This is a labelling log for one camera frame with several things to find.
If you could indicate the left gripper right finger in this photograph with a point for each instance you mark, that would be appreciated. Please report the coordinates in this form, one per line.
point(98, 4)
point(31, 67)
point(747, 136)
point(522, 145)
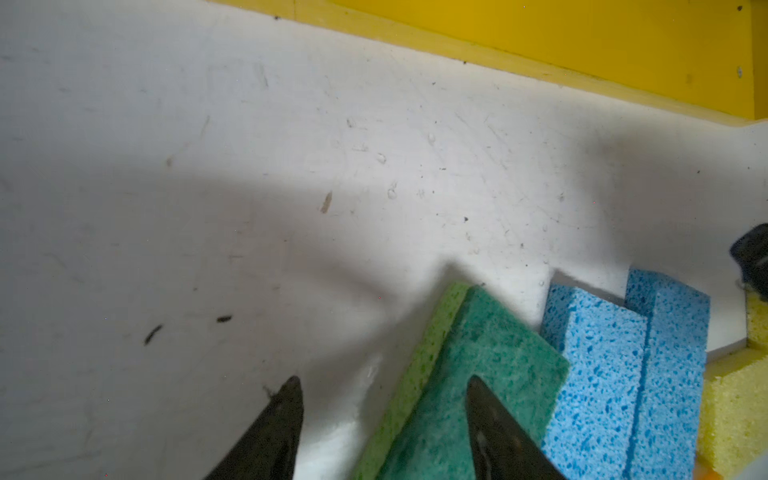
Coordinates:
point(501, 449)

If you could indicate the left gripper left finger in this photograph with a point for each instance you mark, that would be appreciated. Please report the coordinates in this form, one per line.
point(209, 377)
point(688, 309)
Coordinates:
point(268, 448)

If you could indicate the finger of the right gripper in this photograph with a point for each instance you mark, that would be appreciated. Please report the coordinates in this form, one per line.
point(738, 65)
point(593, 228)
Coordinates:
point(750, 253)

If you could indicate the light blue sponge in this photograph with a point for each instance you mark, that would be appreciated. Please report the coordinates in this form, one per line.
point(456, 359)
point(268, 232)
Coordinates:
point(665, 430)
point(589, 433)

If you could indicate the dark green scrub sponge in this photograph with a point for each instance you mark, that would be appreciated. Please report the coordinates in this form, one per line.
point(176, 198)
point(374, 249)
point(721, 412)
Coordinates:
point(475, 365)

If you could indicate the yellow shelf unit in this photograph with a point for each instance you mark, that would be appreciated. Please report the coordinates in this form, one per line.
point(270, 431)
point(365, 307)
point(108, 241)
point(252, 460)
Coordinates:
point(706, 59)

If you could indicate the yellow sponge rear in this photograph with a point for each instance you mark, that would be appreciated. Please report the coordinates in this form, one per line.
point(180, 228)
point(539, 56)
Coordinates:
point(757, 320)

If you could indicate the yellow sponge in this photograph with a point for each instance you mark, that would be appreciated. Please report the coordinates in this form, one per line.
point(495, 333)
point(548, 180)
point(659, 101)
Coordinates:
point(757, 320)
point(733, 418)

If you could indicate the yellow sponge front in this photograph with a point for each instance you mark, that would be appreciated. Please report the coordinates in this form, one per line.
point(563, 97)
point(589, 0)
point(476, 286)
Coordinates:
point(733, 418)

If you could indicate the orange sponge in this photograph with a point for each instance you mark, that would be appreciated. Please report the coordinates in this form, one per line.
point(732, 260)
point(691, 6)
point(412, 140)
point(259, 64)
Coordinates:
point(705, 472)

